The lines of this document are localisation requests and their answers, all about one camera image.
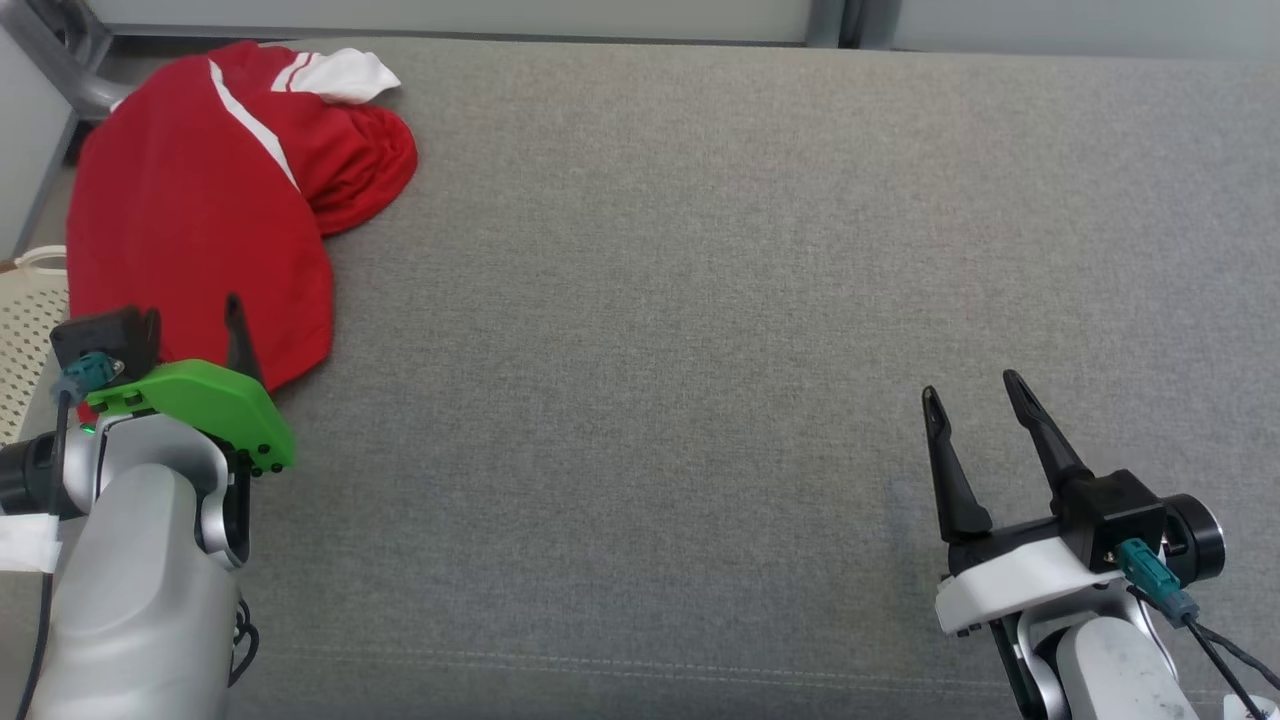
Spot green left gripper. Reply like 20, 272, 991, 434
85, 293, 296, 477

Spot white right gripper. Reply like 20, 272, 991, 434
921, 369, 1121, 637

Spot red shorts with white band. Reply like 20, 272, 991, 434
65, 40, 419, 421

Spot red shirt with white sleeves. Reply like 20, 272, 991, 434
255, 42, 403, 107

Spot cream perforated laundry basket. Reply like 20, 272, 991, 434
0, 245, 71, 446

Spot left camera cable teal plug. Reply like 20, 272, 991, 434
10, 352, 126, 720

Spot camera cable teal plug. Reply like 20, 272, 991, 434
1118, 538, 1280, 720
10, 352, 126, 720

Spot right camera cable teal plug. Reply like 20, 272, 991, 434
1118, 538, 1280, 720

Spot white tape on left cable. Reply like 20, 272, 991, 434
0, 515, 61, 573

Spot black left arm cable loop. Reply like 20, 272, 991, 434
228, 598, 261, 689

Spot grey metal tube frame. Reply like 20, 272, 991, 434
0, 0, 136, 116

